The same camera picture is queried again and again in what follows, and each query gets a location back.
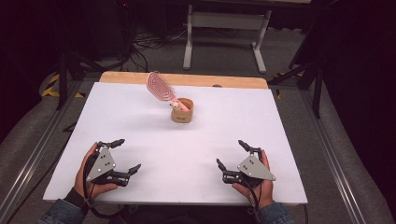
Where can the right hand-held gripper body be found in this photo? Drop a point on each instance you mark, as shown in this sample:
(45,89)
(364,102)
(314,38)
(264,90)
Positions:
(253,169)

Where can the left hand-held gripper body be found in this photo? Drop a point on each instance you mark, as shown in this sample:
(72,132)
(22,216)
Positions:
(101,165)

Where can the tan round holder cup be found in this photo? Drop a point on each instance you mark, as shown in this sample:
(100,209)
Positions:
(183,116)

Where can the pink hair brush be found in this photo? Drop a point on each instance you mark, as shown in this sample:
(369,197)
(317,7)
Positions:
(160,88)

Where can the person's left hand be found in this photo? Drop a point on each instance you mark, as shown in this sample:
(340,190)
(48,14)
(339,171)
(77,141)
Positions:
(93,189)

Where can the person's right hand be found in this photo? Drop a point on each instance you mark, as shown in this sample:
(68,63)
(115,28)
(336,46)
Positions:
(266,193)

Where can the white board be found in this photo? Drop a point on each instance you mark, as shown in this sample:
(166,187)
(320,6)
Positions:
(174,146)

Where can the wooden table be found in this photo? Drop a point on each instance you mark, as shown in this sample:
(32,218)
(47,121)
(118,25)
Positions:
(211,81)

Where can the black metal stand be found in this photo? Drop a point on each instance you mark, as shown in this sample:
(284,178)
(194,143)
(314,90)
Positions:
(317,90)
(63,81)

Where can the aluminium rail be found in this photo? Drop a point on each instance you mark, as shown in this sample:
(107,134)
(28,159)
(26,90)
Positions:
(31,161)
(336,161)

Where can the grey metal table frame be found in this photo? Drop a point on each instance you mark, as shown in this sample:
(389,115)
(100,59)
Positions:
(229,20)

